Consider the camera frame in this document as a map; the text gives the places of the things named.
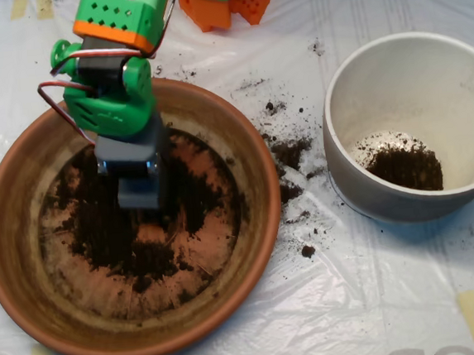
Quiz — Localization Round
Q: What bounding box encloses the dark soil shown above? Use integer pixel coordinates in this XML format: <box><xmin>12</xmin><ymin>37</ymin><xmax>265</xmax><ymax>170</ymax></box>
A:
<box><xmin>41</xmin><ymin>122</ymin><xmax>257</xmax><ymax>323</ymax></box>
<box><xmin>351</xmin><ymin>125</ymin><xmax>446</xmax><ymax>199</ymax></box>

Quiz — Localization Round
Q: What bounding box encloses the spilled soil pile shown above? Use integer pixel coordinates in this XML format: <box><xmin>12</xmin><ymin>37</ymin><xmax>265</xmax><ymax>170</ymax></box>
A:
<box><xmin>260</xmin><ymin>127</ymin><xmax>321</xmax><ymax>207</ymax></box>

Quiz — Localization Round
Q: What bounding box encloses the terracotta saucer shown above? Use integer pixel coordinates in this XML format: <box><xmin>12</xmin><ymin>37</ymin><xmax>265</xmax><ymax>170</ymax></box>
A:
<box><xmin>0</xmin><ymin>66</ymin><xmax>295</xmax><ymax>355</ymax></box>

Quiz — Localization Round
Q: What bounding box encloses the white ceramic pot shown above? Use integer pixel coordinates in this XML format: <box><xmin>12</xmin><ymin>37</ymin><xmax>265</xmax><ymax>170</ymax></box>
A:
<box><xmin>314</xmin><ymin>26</ymin><xmax>474</xmax><ymax>231</ymax></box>

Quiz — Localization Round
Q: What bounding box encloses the clear plastic cover sheet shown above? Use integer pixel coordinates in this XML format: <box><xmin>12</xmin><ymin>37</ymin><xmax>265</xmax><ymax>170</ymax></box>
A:
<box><xmin>0</xmin><ymin>0</ymin><xmax>474</xmax><ymax>355</ymax></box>

